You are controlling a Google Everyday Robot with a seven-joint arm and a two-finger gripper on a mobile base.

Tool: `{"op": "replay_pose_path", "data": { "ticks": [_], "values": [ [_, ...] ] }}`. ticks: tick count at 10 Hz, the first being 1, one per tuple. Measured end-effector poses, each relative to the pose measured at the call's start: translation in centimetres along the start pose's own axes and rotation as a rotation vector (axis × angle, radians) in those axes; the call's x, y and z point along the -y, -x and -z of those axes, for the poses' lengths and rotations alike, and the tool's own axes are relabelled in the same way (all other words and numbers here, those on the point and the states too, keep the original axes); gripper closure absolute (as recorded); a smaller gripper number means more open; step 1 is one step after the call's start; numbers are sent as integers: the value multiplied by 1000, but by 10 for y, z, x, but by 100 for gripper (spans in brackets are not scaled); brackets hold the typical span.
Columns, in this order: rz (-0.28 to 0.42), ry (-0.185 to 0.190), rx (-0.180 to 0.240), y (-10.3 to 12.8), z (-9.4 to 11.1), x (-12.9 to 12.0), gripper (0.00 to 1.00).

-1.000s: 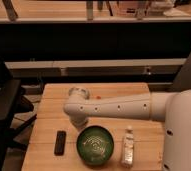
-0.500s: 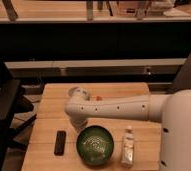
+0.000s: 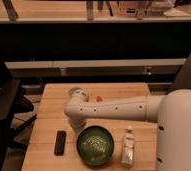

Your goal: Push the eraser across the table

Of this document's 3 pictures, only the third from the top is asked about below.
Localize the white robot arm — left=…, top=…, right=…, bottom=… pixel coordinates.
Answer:
left=64, top=88, right=191, bottom=171

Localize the black chair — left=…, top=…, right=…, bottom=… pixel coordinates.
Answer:
left=0, top=61, right=37, bottom=171

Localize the orange carrot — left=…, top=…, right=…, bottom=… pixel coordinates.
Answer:
left=96, top=96, right=102, bottom=102

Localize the white squeeze bottle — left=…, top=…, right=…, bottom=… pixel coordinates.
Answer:
left=121, top=126, right=134, bottom=168

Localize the green patterned bowl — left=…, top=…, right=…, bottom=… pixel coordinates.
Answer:
left=76, top=125, right=114, bottom=166

